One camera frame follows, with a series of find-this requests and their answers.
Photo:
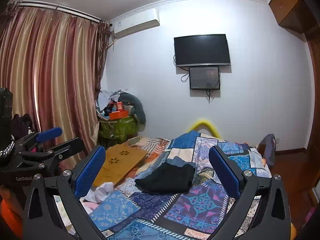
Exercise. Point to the brown wooden wardrobe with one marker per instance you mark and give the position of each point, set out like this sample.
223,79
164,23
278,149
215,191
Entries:
287,5

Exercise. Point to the white air conditioner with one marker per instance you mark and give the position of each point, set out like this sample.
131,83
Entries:
135,23

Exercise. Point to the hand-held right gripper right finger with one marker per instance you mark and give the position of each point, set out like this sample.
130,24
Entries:
222,170

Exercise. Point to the patchwork printed bedspread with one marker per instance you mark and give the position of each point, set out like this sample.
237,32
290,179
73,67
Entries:
200,202

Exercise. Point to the black wall television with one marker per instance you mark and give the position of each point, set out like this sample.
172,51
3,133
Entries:
202,50

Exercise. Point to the yellow hoop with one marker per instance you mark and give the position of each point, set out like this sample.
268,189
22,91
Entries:
207,123

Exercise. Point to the striped pink gold curtain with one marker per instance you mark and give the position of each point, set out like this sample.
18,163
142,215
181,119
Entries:
50,67

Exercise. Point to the black pants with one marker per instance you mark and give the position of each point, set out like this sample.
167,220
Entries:
167,178

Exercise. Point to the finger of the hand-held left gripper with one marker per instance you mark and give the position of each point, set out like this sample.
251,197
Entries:
70,146
50,133

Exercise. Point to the green patterned bag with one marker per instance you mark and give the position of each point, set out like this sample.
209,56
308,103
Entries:
117,128

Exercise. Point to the curtain rail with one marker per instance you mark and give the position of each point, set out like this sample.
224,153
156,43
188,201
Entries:
62,11

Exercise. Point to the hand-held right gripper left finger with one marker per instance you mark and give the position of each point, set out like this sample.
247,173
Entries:
90,170

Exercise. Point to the pale cloth pile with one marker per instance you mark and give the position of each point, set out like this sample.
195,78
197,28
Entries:
105,98

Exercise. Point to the grey curved pillow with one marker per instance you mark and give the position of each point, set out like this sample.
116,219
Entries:
138,107

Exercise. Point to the dark maroon garment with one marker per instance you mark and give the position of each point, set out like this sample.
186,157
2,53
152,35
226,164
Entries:
22,125

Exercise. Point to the brown wooden door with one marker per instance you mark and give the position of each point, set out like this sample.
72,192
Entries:
315,105

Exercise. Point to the orange box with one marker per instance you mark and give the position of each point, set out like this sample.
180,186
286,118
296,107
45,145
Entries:
118,115

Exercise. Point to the white crumpled cloth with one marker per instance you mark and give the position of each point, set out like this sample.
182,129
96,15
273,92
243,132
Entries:
101,192

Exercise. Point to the orange cloth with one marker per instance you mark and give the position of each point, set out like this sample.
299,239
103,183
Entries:
10,212

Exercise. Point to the brown bag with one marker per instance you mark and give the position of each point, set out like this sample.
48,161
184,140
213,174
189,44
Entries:
268,150

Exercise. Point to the small black monitor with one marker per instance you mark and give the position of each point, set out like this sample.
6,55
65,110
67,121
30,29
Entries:
204,78

